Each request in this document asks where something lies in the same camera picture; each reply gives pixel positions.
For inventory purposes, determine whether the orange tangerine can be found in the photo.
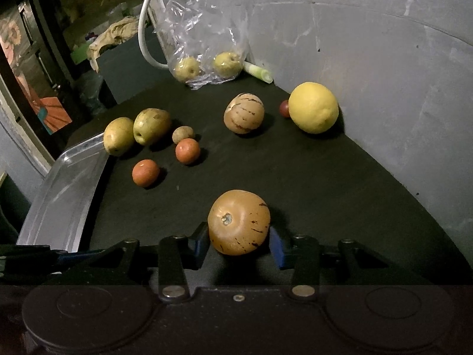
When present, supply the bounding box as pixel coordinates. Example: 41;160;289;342
132;159;160;188
176;138;200;165

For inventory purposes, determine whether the green yellow pear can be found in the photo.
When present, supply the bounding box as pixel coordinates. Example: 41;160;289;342
133;108;171;146

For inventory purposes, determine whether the small brown fruit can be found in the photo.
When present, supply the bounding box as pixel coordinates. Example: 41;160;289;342
171;126;196;145

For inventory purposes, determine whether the yellow lemon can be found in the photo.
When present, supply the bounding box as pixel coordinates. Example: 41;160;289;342
289;82;339;134

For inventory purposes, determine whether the small red fruit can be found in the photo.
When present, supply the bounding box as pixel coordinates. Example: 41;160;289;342
279;99;290;118

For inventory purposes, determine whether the pale striped melon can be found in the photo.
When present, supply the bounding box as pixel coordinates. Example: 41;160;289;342
224;93;265;135

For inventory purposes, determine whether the metal tray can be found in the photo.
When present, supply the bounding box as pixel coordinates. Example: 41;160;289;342
17;133;108;252

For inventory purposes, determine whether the dark grey cabinet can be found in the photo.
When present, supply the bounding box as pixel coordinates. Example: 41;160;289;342
97;34;173;104

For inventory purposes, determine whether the green onion stalk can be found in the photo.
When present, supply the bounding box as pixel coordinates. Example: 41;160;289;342
243;61;273;84

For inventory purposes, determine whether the bagged pear left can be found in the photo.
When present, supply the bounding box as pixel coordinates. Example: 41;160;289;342
173;56;201;83

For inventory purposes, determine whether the bagged pear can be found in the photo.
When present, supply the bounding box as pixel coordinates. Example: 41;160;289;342
213;51;243;78
173;56;201;83

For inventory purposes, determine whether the bagged pear right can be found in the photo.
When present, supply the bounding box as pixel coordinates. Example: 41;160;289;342
213;51;243;78

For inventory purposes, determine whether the clear plastic bag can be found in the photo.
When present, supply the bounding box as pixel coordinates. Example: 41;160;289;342
158;0;249;90

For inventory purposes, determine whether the beige crumpled cloth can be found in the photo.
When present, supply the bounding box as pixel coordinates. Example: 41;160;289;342
87;16;138;73

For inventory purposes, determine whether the white hose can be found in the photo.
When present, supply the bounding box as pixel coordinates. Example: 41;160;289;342
137;0;170;71

